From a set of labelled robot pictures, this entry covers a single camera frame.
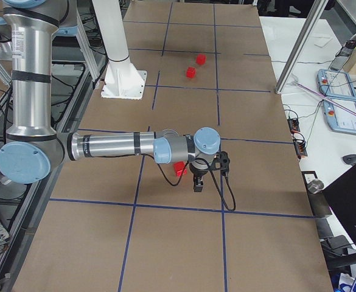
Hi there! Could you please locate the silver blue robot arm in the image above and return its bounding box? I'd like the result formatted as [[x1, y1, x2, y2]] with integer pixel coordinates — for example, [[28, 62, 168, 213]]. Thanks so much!
[[0, 1, 78, 42], [0, 1, 221, 192]]

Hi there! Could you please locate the teach pendant tablet near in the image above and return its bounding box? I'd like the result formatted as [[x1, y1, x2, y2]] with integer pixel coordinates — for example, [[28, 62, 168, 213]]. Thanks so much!
[[323, 99, 356, 135]]

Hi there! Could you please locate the black orange connector board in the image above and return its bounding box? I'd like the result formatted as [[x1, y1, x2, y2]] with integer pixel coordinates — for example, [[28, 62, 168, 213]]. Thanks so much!
[[293, 139, 308, 159], [287, 117, 300, 133]]

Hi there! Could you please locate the teach pendant tablet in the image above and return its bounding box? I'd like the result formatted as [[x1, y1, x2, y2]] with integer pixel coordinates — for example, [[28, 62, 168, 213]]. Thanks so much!
[[317, 69, 356, 100], [323, 99, 356, 135]]

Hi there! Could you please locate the aluminium frame post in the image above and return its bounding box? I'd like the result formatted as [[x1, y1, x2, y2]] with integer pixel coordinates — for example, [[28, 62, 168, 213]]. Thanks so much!
[[275, 0, 335, 94]]

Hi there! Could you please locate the black computer mouse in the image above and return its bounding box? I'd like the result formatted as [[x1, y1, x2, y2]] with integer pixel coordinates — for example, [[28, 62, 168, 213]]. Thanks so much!
[[342, 154, 356, 165]]

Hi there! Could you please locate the white camera stand pole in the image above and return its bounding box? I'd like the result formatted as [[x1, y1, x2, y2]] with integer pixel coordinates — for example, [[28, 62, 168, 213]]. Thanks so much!
[[92, 0, 147, 100]]

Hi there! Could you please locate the silver metal cup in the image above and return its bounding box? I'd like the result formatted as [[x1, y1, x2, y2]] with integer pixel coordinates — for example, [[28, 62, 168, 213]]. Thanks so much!
[[307, 179, 324, 194]]

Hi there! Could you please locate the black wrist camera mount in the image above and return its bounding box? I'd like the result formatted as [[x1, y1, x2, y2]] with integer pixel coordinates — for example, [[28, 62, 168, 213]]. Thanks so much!
[[212, 151, 230, 178]]

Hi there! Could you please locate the red cube block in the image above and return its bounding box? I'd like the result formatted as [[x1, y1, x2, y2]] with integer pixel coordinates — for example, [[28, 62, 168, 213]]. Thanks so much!
[[173, 161, 187, 177], [186, 67, 197, 78], [196, 54, 207, 65]]

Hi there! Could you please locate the black camera cable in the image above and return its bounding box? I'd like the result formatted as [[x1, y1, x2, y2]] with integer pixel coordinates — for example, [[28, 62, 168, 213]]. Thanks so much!
[[144, 153, 237, 211]]

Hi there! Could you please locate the teach pendant tablet far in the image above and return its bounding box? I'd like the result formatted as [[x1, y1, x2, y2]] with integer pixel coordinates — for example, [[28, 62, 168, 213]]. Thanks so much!
[[317, 69, 356, 100]]

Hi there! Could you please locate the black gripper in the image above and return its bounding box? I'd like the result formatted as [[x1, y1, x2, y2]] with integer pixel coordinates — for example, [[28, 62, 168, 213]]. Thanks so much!
[[189, 158, 209, 192]]

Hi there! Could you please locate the black computer monitor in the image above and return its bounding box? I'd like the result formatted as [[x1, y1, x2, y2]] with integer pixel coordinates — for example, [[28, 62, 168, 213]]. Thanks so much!
[[323, 164, 356, 244]]

